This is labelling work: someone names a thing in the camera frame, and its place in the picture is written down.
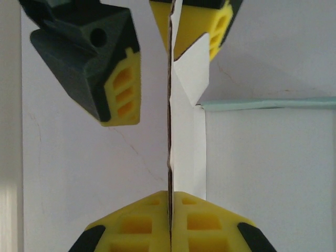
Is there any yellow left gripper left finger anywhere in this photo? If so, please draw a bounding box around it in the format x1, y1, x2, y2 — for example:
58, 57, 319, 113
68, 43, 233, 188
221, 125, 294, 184
68, 190, 170, 252

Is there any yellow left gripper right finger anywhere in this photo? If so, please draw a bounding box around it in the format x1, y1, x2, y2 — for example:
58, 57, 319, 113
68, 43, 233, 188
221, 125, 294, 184
172, 191, 276, 252

